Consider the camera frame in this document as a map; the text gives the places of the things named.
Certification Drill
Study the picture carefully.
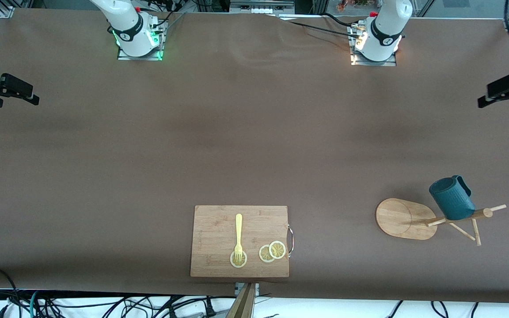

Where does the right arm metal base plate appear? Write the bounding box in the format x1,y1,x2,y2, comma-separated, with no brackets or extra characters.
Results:
117,20,164,61

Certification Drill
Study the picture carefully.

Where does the short black base cable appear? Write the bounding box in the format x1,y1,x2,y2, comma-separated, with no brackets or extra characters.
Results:
323,12,362,28

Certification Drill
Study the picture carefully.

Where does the teal ceramic mug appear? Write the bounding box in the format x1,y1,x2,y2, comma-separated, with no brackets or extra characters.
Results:
429,175,477,221

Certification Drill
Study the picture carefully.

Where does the teal floor cable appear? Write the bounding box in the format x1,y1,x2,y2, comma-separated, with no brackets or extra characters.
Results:
28,290,42,318

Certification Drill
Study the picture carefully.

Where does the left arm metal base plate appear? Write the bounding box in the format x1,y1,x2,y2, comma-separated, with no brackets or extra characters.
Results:
349,24,398,67

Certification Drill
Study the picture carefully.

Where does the yellow plastic fork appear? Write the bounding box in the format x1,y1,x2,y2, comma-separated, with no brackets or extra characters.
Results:
234,214,243,264

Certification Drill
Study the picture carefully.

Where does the small metal bracket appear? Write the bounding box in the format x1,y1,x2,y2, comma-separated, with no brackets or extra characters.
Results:
235,283,260,297

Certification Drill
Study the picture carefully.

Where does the wooden stick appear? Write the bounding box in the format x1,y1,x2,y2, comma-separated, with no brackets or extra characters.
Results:
226,283,256,318

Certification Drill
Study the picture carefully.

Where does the long black base cable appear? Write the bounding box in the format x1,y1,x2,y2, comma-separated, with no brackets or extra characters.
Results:
288,20,363,40

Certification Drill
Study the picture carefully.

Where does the brown table cover sheet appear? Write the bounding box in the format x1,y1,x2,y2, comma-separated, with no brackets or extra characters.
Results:
0,8,509,304

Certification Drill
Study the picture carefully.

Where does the bamboo cutting board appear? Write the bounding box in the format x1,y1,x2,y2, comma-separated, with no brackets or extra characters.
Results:
190,205,294,279

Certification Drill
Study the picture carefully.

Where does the wooden mug rack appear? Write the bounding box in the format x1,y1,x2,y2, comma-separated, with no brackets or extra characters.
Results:
375,197,507,247

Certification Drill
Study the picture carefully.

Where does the grey power strip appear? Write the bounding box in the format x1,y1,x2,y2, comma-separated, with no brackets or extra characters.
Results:
229,0,296,14

